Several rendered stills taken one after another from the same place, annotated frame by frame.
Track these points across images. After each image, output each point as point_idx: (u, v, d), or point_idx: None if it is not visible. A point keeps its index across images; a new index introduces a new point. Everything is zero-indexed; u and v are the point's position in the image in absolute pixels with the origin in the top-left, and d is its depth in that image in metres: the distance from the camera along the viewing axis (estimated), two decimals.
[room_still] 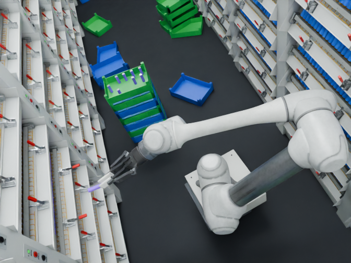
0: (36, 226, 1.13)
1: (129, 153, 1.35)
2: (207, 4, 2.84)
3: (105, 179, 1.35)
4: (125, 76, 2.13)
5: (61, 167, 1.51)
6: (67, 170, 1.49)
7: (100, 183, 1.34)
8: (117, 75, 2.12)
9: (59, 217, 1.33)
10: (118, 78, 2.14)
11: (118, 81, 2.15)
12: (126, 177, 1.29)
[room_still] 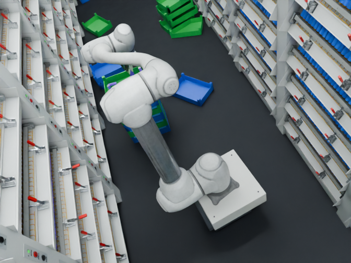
0: (36, 226, 1.13)
1: None
2: (207, 4, 2.84)
3: None
4: None
5: (61, 167, 1.51)
6: (67, 170, 1.49)
7: None
8: (107, 84, 2.16)
9: (59, 217, 1.33)
10: (110, 83, 2.16)
11: (114, 84, 2.16)
12: None
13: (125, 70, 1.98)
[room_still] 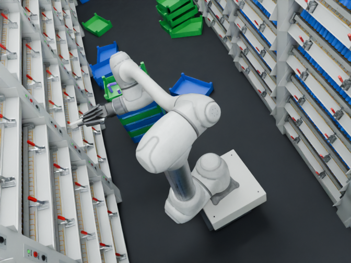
0: (36, 226, 1.13)
1: (104, 119, 1.55)
2: (207, 4, 2.84)
3: (76, 123, 1.58)
4: None
5: (57, 168, 1.51)
6: (63, 170, 1.49)
7: None
8: (107, 84, 2.16)
9: (54, 218, 1.33)
10: (110, 83, 2.16)
11: (114, 84, 2.16)
12: (92, 109, 1.61)
13: (79, 124, 1.57)
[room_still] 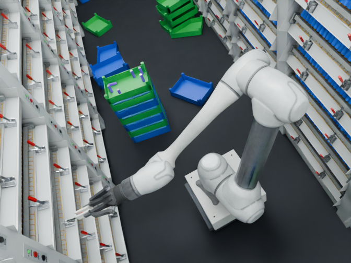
0: (36, 226, 1.13)
1: (115, 207, 1.27)
2: (207, 4, 2.84)
3: (82, 214, 1.31)
4: None
5: (57, 168, 1.51)
6: (63, 170, 1.49)
7: None
8: (107, 84, 2.16)
9: (55, 218, 1.33)
10: (110, 83, 2.16)
11: (114, 84, 2.16)
12: (99, 192, 1.33)
13: (86, 216, 1.29)
